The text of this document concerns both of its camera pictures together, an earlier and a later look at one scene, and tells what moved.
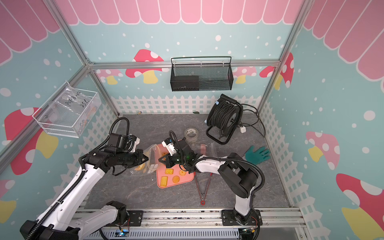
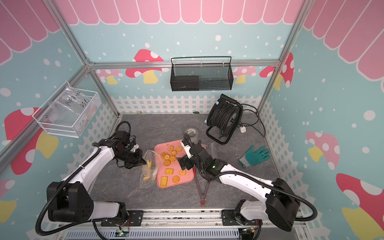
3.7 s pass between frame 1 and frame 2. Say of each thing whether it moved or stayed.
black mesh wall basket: stayed
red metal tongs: stayed
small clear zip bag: stayed
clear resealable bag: moved
